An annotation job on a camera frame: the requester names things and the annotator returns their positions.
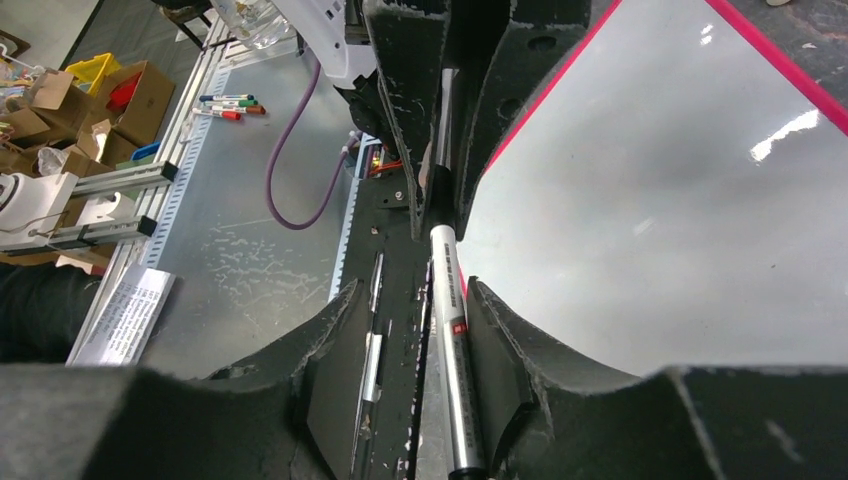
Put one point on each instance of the cardboard box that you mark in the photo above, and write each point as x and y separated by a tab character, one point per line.
136	97

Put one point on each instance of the black marker cap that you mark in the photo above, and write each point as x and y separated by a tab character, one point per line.
441	209

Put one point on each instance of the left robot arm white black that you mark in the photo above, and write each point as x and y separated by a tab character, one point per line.
337	34

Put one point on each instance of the printed paper sheet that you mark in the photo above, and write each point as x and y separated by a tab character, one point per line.
125	323

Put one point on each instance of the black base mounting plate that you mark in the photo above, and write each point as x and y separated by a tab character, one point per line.
392	266

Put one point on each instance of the aluminium extrusion beam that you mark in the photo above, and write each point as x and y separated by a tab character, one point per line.
90	235
131	179

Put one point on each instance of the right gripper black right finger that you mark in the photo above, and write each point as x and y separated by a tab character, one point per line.
549	412

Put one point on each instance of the blue capped marker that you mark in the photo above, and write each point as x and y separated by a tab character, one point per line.
249	98

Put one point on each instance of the slotted aluminium rail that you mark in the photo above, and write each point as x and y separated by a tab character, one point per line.
355	172

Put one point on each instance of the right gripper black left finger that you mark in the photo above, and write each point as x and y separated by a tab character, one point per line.
287	411

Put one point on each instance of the orange capped marker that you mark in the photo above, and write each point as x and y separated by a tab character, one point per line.
251	110

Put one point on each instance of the yellow plastic bin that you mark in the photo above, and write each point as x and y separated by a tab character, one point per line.
89	74

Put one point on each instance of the whiteboard with pink frame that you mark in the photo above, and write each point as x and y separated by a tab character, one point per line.
677	194

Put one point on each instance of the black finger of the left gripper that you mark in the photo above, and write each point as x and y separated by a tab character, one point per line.
408	39
505	68

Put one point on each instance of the green capped marker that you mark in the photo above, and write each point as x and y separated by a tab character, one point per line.
231	103

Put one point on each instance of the red capped marker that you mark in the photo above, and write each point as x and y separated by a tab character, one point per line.
224	114

